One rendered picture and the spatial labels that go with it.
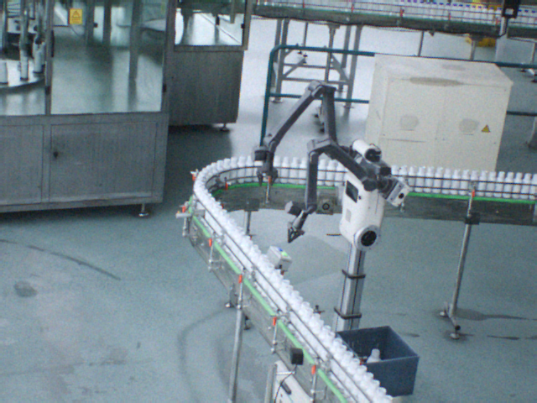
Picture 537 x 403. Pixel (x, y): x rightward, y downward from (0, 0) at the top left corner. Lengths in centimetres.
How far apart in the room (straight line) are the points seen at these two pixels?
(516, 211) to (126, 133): 303
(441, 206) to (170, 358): 203
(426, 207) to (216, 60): 395
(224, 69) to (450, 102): 241
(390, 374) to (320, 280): 285
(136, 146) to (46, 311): 177
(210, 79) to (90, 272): 335
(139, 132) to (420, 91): 248
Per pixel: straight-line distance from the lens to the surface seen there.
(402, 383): 543
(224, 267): 603
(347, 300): 617
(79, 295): 763
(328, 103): 591
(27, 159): 839
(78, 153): 846
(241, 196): 702
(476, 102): 958
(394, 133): 951
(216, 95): 1078
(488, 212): 742
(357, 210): 588
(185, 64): 1057
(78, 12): 815
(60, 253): 820
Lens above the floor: 357
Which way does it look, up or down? 22 degrees down
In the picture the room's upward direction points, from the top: 6 degrees clockwise
